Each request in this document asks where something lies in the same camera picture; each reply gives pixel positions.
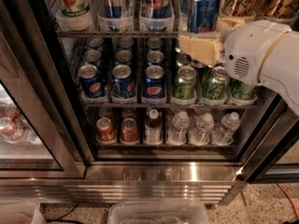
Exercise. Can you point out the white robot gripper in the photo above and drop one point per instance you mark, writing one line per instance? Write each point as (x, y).
(249, 48)

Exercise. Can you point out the blue silver redbull can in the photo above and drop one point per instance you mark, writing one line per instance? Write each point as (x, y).
(202, 15)

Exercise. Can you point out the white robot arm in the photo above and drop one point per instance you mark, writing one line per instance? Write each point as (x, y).
(280, 69)

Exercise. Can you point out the front middle green can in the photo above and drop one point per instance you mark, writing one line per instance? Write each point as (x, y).
(216, 84)

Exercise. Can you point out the green can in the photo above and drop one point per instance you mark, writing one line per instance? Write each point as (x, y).
(184, 83)
(242, 91)
(216, 84)

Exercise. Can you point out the front right green can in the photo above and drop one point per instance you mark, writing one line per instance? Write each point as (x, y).
(242, 91)

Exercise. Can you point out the front left green can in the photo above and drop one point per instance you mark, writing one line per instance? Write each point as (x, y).
(184, 83)

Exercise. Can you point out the gold can right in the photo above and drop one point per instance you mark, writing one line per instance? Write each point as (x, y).
(280, 9)

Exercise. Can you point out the blue redbull can middle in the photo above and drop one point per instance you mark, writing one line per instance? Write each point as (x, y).
(157, 9)

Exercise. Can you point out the front right pepsi can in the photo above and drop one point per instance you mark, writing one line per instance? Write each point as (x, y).
(153, 86)

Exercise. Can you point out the pepsi can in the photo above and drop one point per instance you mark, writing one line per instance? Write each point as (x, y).
(91, 82)
(153, 86)
(123, 82)

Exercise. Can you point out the front middle pepsi can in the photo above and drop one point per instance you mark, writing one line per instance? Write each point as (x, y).
(123, 82)

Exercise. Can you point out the front right red can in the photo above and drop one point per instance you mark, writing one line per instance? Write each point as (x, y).
(129, 131)

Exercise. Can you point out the red can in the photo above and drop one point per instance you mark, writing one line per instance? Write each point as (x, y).
(129, 131)
(105, 130)

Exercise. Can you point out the front left pepsi can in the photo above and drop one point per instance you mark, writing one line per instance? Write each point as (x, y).
(91, 82)

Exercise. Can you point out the front left red can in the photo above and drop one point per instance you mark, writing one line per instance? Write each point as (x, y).
(105, 130)

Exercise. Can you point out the stainless fridge base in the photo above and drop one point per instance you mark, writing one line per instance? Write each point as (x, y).
(115, 183)

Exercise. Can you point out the glass fridge door left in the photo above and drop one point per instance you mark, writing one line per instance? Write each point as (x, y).
(34, 140)

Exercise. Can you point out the right water bottle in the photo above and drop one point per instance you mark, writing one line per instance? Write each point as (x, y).
(223, 134)

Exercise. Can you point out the water bottle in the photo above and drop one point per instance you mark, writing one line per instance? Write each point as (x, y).
(179, 126)
(223, 134)
(200, 132)

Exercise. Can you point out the middle water bottle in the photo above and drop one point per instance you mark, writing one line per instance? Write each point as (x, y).
(200, 132)

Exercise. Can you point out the left water bottle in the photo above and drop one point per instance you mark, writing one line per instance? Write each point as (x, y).
(179, 126)

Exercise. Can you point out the brown drink bottle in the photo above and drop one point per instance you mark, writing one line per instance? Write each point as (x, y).
(153, 128)

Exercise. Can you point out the clear plastic bin centre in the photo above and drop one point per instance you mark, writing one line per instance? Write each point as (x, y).
(163, 212)

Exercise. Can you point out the clear plastic bin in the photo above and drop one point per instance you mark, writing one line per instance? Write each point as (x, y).
(21, 213)
(163, 212)

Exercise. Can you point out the clear plastic bin left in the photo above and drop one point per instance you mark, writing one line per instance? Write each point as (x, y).
(21, 213)

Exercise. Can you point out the middle wire shelf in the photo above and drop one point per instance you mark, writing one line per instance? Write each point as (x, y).
(170, 105)

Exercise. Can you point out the wire shelf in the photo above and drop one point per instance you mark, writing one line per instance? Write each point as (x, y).
(170, 105)
(133, 34)

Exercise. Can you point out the top wire shelf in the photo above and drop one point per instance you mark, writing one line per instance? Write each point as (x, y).
(133, 34)

